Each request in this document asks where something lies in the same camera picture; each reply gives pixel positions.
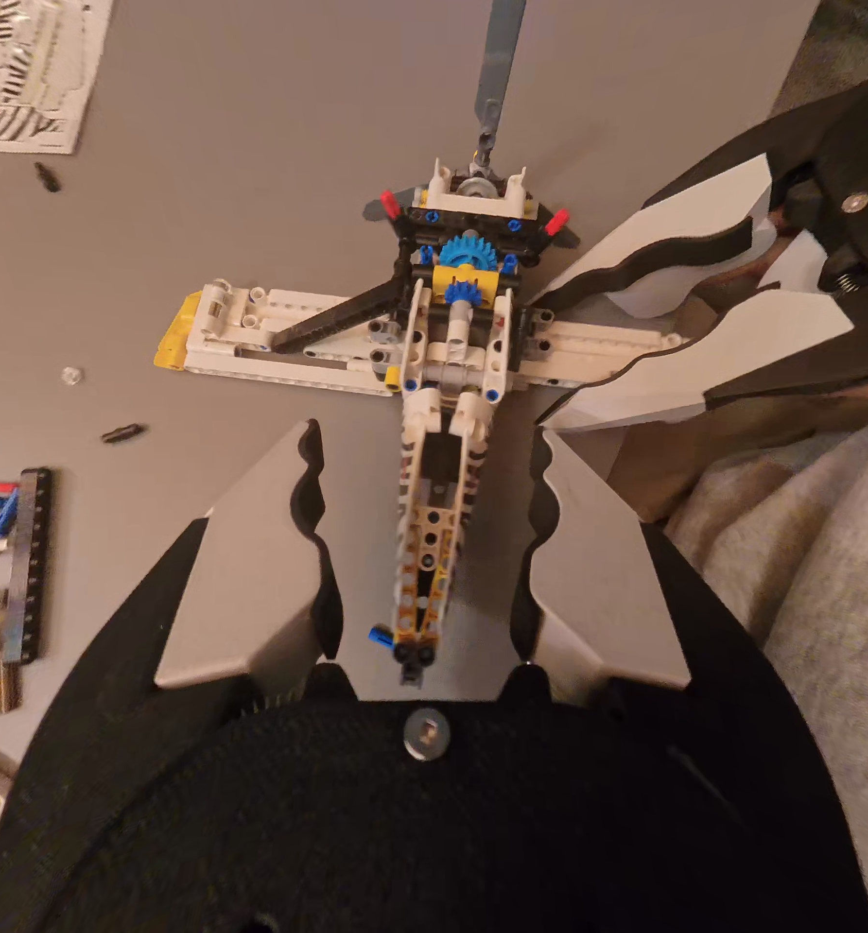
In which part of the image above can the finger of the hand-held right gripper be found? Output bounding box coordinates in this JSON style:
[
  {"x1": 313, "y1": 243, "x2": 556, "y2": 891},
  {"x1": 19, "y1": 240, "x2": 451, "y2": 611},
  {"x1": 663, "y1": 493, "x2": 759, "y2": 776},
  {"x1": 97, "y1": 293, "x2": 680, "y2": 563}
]
[
  {"x1": 527, "y1": 152, "x2": 832, "y2": 320},
  {"x1": 535, "y1": 286, "x2": 855, "y2": 432}
]

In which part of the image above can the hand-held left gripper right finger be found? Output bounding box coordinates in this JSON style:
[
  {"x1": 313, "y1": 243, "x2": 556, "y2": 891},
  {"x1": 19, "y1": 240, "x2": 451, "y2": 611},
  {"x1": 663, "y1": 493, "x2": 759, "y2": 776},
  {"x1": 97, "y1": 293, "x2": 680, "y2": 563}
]
[{"x1": 509, "y1": 429, "x2": 693, "y2": 691}]

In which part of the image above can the long black lego beam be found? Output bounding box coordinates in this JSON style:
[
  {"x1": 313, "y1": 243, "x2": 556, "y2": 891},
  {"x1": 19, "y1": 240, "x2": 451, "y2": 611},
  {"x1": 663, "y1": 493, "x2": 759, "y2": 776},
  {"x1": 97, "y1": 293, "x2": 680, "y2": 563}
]
[{"x1": 0, "y1": 467, "x2": 53, "y2": 665}]

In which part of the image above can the striped sticker sheet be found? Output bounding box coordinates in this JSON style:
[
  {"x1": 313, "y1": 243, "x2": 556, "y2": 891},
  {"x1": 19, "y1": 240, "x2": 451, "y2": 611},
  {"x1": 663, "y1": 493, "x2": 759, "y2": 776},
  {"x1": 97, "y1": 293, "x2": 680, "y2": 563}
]
[{"x1": 0, "y1": 0, "x2": 114, "y2": 156}]

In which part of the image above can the white lego plane model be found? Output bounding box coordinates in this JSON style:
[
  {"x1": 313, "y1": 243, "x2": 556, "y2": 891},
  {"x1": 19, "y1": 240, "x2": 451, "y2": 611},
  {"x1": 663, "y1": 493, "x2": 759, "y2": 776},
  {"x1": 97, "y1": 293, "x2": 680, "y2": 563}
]
[{"x1": 152, "y1": 0, "x2": 688, "y2": 691}]

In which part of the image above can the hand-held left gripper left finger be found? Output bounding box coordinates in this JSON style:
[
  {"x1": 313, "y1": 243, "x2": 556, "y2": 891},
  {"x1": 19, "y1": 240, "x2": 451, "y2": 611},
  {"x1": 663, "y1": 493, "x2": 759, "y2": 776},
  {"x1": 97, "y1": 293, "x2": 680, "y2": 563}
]
[{"x1": 154, "y1": 417, "x2": 345, "y2": 690}]

